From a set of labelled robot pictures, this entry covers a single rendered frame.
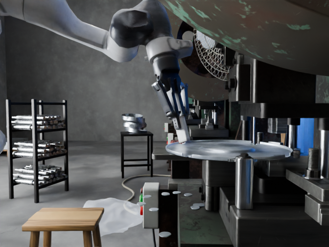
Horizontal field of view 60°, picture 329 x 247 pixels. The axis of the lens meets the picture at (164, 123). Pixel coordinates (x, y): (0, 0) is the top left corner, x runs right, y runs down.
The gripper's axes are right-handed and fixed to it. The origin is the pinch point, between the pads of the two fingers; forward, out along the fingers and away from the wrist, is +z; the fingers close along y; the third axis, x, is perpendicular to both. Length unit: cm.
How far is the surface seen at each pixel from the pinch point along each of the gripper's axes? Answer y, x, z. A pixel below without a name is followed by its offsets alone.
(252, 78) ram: 2.2, 24.6, -4.6
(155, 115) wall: -444, -457, -139
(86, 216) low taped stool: -14, -87, 22
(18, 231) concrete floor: -10, -179, 26
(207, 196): 7.2, 8.9, 17.8
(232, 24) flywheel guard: 33, 38, -2
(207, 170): 7.2, 10.8, 12.1
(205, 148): 6.0, 10.9, 7.3
